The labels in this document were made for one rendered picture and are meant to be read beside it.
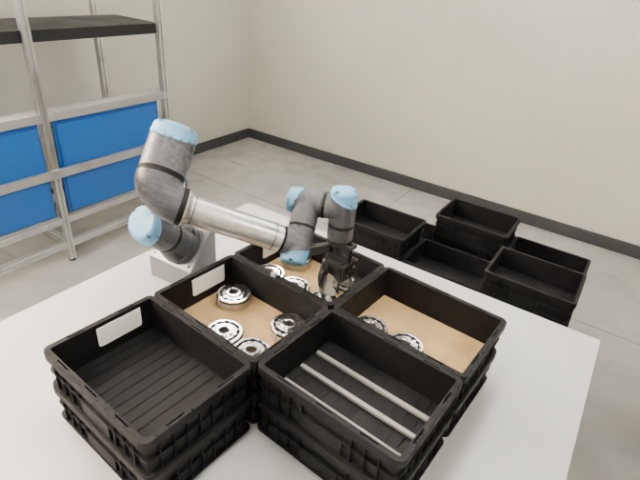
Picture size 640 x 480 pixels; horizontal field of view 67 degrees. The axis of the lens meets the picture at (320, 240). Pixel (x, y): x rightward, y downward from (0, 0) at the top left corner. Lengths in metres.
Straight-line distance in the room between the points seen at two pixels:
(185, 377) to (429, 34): 3.57
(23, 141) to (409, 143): 3.00
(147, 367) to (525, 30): 3.51
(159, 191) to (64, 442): 0.65
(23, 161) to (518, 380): 2.62
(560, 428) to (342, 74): 3.78
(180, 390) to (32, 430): 0.39
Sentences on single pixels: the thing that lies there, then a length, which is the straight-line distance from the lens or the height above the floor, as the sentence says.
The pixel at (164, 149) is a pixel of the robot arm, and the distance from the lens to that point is 1.24.
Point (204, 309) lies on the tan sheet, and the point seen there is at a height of 0.83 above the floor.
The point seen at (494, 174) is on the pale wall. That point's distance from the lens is 4.33.
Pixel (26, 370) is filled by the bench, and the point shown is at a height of 0.70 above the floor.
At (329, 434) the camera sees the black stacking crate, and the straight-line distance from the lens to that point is 1.14.
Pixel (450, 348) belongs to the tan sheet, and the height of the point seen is 0.83.
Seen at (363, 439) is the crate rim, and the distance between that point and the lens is 1.07.
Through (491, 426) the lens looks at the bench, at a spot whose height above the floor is 0.70.
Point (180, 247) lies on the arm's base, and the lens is 1.71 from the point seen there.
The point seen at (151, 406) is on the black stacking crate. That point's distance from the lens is 1.26.
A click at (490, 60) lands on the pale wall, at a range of 4.18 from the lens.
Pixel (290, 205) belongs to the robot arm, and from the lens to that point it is 1.34.
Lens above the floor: 1.76
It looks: 30 degrees down
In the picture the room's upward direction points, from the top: 5 degrees clockwise
